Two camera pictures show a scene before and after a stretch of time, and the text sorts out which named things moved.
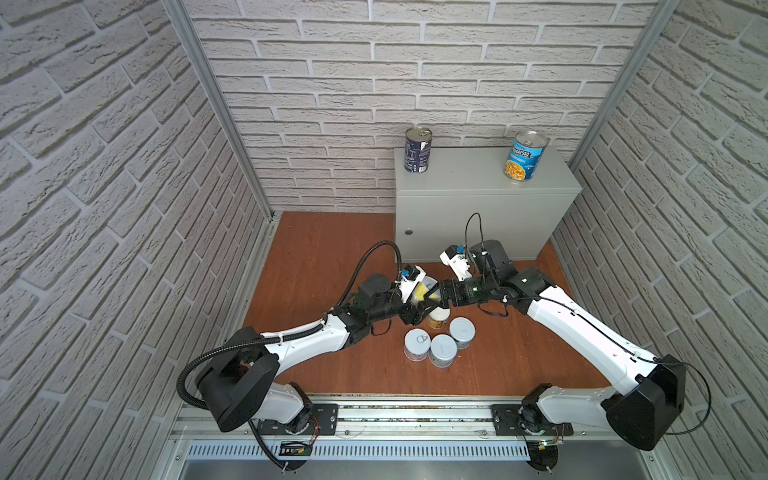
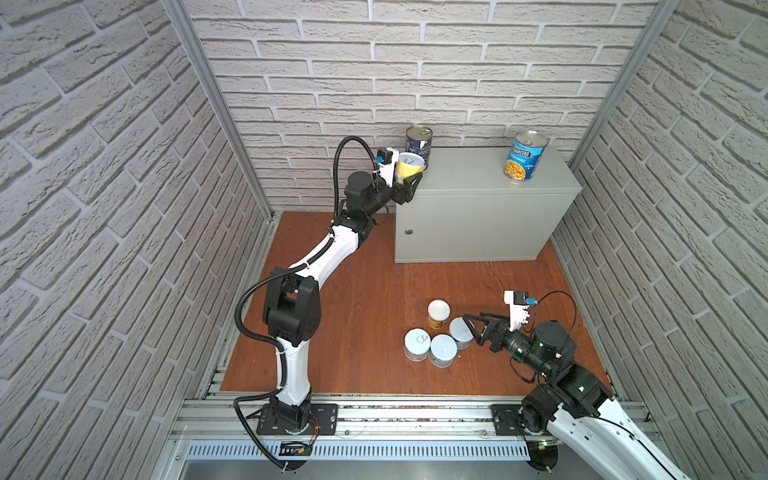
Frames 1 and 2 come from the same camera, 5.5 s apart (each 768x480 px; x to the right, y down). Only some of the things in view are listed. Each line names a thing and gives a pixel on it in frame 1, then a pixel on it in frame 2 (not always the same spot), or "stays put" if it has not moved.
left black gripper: (411, 309) → (398, 188)
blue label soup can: (524, 156) stays put
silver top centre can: (443, 349) stays put
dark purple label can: (417, 149) stays put
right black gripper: (445, 288) → (500, 332)
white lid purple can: (417, 343) stays put
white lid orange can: (437, 317) stays put
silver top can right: (462, 331) stays put
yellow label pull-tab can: (425, 286) → (409, 164)
